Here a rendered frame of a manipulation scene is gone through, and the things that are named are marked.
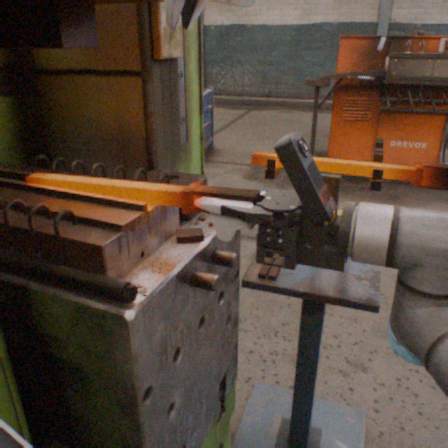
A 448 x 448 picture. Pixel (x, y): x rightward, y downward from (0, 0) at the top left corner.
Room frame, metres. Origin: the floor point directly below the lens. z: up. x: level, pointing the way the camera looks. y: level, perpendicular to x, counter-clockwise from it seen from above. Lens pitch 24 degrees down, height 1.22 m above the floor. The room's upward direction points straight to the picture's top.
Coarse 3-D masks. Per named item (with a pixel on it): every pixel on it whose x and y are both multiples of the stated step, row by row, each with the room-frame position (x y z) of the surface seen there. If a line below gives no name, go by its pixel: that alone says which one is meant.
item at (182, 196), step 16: (32, 176) 0.66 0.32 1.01; (48, 176) 0.66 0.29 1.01; (64, 176) 0.65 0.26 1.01; (80, 176) 0.65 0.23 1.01; (96, 192) 0.60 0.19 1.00; (112, 192) 0.59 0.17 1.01; (128, 192) 0.58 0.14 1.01; (144, 192) 0.57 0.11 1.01; (160, 192) 0.56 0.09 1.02; (176, 192) 0.55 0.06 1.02; (192, 192) 0.54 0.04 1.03; (208, 192) 0.53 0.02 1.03; (224, 192) 0.52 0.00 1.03; (240, 192) 0.52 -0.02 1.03; (256, 192) 0.52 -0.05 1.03; (192, 208) 0.53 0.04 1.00
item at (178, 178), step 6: (150, 174) 0.76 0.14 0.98; (156, 174) 0.76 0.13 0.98; (174, 174) 0.76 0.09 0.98; (180, 174) 0.76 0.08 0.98; (186, 174) 0.76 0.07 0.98; (192, 174) 0.76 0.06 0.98; (198, 174) 0.76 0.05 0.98; (138, 180) 0.73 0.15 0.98; (150, 180) 0.73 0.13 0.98; (156, 180) 0.73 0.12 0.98; (162, 180) 0.73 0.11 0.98; (174, 180) 0.73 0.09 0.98; (180, 180) 0.73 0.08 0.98; (186, 180) 0.73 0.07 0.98; (192, 180) 0.73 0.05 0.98; (198, 180) 0.73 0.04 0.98; (204, 180) 0.74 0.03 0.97; (180, 216) 0.69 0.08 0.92; (186, 216) 0.68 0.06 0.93; (192, 216) 0.69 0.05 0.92
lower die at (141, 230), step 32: (0, 192) 0.64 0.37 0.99; (32, 192) 0.64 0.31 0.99; (64, 192) 0.61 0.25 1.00; (0, 224) 0.54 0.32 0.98; (64, 224) 0.53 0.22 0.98; (96, 224) 0.52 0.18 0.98; (128, 224) 0.52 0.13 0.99; (160, 224) 0.59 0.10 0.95; (64, 256) 0.49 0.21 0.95; (96, 256) 0.47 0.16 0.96; (128, 256) 0.51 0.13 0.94
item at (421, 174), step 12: (252, 156) 0.86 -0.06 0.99; (264, 156) 0.85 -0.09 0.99; (276, 156) 0.85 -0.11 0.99; (324, 168) 0.81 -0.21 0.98; (336, 168) 0.80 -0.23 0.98; (348, 168) 0.79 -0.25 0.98; (360, 168) 0.78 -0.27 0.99; (372, 168) 0.78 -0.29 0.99; (384, 168) 0.77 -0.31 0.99; (396, 168) 0.76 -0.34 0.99; (408, 168) 0.76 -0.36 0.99; (420, 168) 0.74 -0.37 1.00; (432, 168) 0.74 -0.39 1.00; (444, 168) 0.73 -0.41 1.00; (408, 180) 0.75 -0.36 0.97; (420, 180) 0.74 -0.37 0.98; (432, 180) 0.75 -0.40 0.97; (444, 180) 0.74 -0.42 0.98
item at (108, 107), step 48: (96, 48) 0.89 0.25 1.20; (144, 48) 0.85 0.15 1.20; (192, 48) 1.03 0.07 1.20; (48, 96) 0.95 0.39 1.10; (96, 96) 0.90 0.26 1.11; (144, 96) 0.85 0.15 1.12; (192, 96) 1.03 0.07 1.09; (48, 144) 0.96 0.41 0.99; (96, 144) 0.90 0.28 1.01; (144, 144) 0.85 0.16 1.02; (192, 144) 1.02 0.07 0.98
